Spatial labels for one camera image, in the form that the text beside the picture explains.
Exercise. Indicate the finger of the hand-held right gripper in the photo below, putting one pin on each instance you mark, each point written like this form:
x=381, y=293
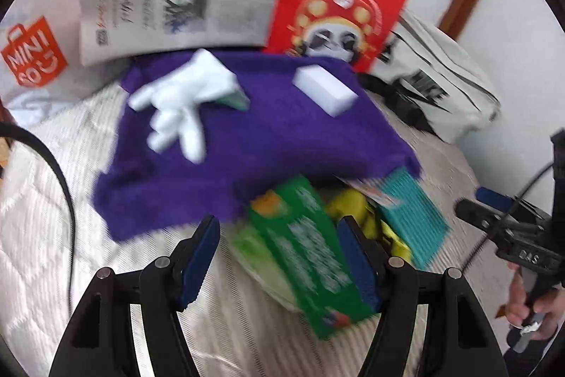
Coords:
x=472, y=211
x=490, y=196

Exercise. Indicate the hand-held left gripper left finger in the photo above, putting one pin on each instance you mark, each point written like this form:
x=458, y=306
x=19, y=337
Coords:
x=201, y=257

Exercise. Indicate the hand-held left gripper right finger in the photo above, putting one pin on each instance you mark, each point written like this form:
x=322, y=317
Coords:
x=353, y=257

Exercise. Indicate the green printed packet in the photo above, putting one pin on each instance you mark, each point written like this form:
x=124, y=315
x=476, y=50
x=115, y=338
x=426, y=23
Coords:
x=304, y=253

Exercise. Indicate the pale green tissue pack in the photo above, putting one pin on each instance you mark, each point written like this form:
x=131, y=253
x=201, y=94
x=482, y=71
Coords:
x=251, y=257

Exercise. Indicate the person's right hand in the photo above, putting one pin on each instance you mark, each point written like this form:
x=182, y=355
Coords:
x=516, y=302

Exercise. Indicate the yellow pouch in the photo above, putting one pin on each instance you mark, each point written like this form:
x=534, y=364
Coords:
x=353, y=202

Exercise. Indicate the teal cloth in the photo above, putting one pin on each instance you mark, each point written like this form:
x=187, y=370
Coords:
x=415, y=218

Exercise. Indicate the white printed card pack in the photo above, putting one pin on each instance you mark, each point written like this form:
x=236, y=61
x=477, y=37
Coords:
x=375, y=189

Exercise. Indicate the person's dark clothing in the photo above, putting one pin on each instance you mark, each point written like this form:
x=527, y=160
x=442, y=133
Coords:
x=538, y=359

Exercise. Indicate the white bag with black print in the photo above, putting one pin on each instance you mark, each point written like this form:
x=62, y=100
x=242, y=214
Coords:
x=441, y=63

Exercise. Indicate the purple towel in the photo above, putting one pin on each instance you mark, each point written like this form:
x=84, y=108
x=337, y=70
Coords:
x=273, y=129

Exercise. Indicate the white glove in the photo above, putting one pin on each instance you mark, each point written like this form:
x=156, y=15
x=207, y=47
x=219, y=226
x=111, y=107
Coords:
x=185, y=94

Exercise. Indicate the white quilted bedspread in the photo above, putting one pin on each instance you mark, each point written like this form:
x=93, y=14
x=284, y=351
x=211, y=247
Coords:
x=35, y=235

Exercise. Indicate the white sponge block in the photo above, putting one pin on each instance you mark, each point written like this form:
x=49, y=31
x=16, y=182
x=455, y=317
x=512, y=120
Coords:
x=324, y=87

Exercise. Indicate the white bag with red logo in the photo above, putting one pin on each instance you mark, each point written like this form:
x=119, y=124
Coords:
x=35, y=54

